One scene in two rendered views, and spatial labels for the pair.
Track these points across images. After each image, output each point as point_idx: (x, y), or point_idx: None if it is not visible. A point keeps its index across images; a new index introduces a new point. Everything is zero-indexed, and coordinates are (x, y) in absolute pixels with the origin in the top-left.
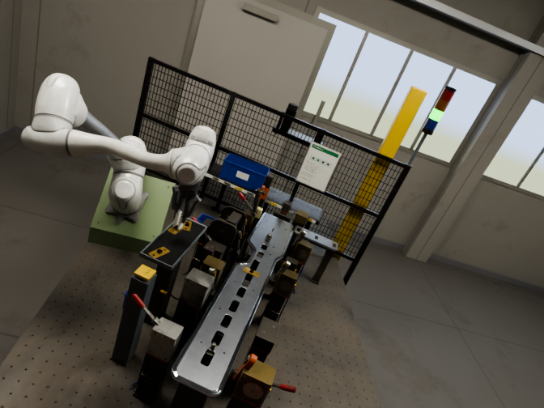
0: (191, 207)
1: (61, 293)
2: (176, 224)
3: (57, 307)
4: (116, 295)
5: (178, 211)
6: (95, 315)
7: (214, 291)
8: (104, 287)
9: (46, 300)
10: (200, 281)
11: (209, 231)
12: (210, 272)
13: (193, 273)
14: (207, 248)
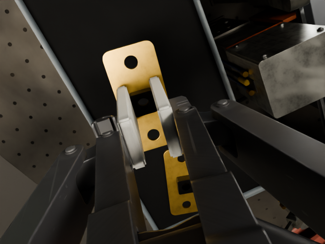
0: (280, 198)
1: (2, 139)
2: (130, 99)
3: (33, 155)
4: (43, 59)
5: (126, 150)
6: (76, 117)
7: None
8: (13, 68)
9: (12, 163)
10: (315, 88)
11: None
12: (300, 7)
13: (277, 82)
14: None
